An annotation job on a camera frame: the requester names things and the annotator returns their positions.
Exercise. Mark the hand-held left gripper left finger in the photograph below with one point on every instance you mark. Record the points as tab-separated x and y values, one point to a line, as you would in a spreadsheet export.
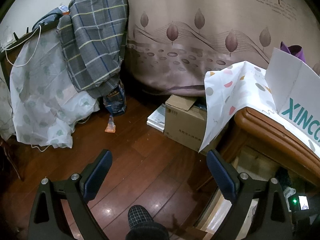
97	177

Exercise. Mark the purple garment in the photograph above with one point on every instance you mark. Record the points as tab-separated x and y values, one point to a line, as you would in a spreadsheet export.
295	52

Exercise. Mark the white dotted cloth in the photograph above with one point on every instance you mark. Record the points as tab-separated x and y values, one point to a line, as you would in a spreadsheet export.
225	92

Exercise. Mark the white shoe box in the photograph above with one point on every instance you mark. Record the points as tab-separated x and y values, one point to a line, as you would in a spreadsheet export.
295	85

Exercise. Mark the white translucent cover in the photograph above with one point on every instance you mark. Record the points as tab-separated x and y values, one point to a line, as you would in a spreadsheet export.
40	92

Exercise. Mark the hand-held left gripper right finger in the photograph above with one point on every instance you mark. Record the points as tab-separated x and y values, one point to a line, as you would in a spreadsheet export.
222	177

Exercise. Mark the wooden nightstand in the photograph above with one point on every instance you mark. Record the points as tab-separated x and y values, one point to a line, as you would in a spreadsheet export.
262	125

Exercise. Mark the blue snack bag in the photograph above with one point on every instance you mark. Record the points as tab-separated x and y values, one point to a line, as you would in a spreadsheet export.
115	102

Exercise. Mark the orange wrapper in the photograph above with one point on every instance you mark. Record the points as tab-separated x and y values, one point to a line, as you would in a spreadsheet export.
110	127

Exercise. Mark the leaf print curtain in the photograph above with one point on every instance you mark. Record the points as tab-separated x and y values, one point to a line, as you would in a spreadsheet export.
200	55

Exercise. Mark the cardboard box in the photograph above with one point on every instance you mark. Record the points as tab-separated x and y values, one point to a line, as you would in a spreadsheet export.
185	127

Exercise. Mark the grey plaid cloth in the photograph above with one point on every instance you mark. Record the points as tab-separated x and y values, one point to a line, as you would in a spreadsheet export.
95	42

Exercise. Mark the person's plaid slipper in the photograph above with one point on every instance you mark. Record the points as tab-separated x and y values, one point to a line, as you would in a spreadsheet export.
140	217

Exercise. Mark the white flat stack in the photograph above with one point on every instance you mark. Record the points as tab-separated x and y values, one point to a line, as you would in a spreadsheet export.
156	120

